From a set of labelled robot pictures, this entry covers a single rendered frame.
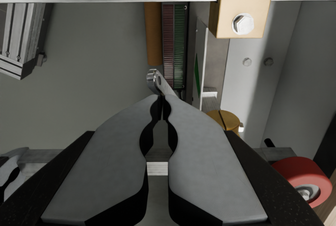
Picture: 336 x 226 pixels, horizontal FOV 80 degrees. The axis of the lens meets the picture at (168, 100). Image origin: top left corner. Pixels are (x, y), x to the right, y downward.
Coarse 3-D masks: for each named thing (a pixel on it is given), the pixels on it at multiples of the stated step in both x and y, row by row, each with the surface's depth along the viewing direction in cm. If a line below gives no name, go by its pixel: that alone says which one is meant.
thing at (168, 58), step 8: (168, 8) 35; (168, 16) 35; (168, 24) 36; (168, 32) 37; (168, 40) 37; (168, 48) 38; (168, 56) 39; (168, 64) 40; (168, 72) 40; (168, 80) 41
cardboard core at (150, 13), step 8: (144, 8) 94; (152, 8) 92; (160, 8) 94; (152, 16) 93; (160, 16) 96; (152, 24) 95; (160, 24) 97; (152, 32) 97; (160, 32) 99; (152, 40) 99; (160, 40) 101; (152, 48) 101; (160, 48) 102; (152, 56) 103; (160, 56) 104; (152, 64) 105; (160, 64) 106
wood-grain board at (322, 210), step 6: (330, 180) 30; (330, 198) 30; (324, 204) 32; (330, 204) 30; (318, 210) 33; (324, 210) 32; (330, 210) 30; (318, 216) 33; (324, 216) 32; (330, 216) 31; (324, 222) 32; (330, 222) 32
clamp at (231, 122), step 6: (210, 114) 29; (216, 114) 29; (222, 114) 29; (228, 114) 29; (234, 114) 29; (216, 120) 28; (222, 120) 29; (228, 120) 28; (234, 120) 28; (222, 126) 27; (228, 126) 27; (234, 126) 27; (240, 126) 29; (234, 132) 27
